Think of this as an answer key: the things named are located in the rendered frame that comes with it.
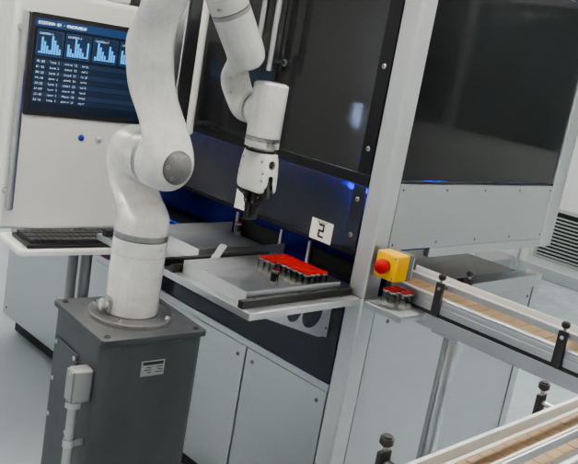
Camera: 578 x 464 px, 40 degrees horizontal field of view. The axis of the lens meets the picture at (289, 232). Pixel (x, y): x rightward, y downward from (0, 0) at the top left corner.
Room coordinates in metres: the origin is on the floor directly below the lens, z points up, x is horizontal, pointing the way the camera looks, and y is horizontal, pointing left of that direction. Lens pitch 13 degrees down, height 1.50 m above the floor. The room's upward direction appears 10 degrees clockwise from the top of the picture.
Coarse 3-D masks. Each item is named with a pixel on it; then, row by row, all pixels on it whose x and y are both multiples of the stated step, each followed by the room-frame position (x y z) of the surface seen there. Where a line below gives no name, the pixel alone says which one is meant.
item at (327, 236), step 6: (312, 222) 2.25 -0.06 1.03; (318, 222) 2.24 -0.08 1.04; (324, 222) 2.22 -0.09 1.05; (312, 228) 2.25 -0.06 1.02; (318, 228) 2.23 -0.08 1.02; (324, 228) 2.22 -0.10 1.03; (330, 228) 2.20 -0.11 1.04; (312, 234) 2.25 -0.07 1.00; (324, 234) 2.22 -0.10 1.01; (330, 234) 2.20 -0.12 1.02; (318, 240) 2.23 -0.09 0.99; (324, 240) 2.21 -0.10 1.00; (330, 240) 2.20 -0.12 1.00
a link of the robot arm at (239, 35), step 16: (240, 16) 1.79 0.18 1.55; (224, 32) 1.80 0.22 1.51; (240, 32) 1.80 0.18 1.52; (256, 32) 1.83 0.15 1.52; (224, 48) 1.84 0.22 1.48; (240, 48) 1.81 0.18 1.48; (256, 48) 1.83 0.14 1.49; (240, 64) 1.83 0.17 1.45; (256, 64) 1.84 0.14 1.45; (224, 80) 1.92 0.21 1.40; (240, 80) 1.95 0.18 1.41; (240, 96) 1.96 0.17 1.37; (240, 112) 1.94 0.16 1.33
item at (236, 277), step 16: (240, 256) 2.19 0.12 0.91; (256, 256) 2.23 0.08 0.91; (192, 272) 2.02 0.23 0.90; (208, 272) 1.98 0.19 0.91; (224, 272) 2.12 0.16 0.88; (240, 272) 2.15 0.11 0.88; (256, 272) 2.17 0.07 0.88; (224, 288) 1.93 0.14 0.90; (240, 288) 1.89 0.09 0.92; (256, 288) 2.02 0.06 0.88; (272, 288) 1.94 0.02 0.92; (288, 288) 1.97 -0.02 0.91; (304, 288) 2.01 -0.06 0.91; (320, 288) 2.06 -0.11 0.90
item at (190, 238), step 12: (180, 228) 2.45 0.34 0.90; (192, 228) 2.49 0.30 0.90; (204, 228) 2.52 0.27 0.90; (216, 228) 2.56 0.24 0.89; (228, 228) 2.60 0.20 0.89; (168, 240) 2.28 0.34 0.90; (180, 240) 2.25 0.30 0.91; (192, 240) 2.40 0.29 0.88; (204, 240) 2.42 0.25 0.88; (216, 240) 2.45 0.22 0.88; (228, 240) 2.48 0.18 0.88; (240, 240) 2.50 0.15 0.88; (252, 240) 2.53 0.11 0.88; (180, 252) 2.24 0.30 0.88; (192, 252) 2.20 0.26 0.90; (204, 252) 2.20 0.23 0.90; (228, 252) 2.27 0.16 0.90; (276, 252) 2.41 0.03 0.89
